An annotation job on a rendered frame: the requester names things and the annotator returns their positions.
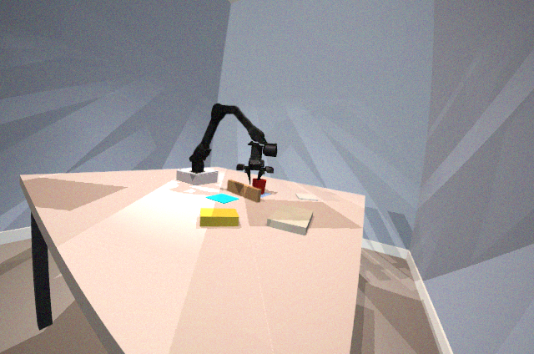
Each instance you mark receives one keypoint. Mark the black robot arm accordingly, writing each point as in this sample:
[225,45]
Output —
[218,112]

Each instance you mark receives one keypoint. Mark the yellow rectangular block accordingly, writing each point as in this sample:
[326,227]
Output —
[218,217]

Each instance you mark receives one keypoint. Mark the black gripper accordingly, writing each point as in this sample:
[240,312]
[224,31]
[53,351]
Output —
[261,172]

